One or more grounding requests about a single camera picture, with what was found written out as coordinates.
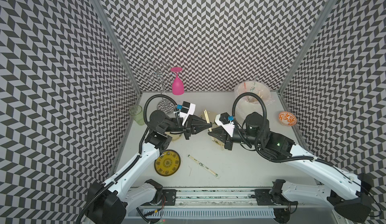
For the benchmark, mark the white bin with plastic bag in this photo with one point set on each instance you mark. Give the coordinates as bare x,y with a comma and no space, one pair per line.
248,104

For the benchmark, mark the cream plate centre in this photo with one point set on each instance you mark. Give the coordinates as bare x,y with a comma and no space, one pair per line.
218,142

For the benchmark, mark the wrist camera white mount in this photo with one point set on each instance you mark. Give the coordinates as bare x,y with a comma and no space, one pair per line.
226,121
185,110

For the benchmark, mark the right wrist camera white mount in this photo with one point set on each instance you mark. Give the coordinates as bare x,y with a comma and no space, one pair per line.
226,121

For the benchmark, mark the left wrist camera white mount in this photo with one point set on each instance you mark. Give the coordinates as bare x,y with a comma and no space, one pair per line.
185,110

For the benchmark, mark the pink plastic goblet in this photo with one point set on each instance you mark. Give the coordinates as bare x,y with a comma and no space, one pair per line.
177,86

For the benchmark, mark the cream plate left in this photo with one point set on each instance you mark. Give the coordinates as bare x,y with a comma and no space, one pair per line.
175,136

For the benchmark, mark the cream plate with dark mark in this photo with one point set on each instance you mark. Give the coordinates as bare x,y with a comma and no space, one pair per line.
212,116

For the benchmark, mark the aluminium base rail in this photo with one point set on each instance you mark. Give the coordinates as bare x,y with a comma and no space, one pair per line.
148,205

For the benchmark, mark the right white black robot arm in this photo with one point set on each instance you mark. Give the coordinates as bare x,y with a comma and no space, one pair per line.
348,194

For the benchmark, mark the metal wire cup rack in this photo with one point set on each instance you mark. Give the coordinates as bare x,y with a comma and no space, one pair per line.
155,73

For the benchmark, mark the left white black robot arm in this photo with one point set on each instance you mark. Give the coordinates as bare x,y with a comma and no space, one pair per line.
132,166

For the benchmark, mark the small orange patterned dish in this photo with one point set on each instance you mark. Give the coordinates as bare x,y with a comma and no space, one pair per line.
287,118

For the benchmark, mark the dark yellow patterned plate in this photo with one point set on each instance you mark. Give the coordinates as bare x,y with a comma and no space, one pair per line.
168,163

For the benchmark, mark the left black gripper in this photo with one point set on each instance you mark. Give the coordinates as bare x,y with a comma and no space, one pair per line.
192,125

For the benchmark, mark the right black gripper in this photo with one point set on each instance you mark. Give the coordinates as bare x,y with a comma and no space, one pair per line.
225,137

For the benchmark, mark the green translucent plastic cup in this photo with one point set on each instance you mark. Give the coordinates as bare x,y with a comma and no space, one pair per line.
136,112

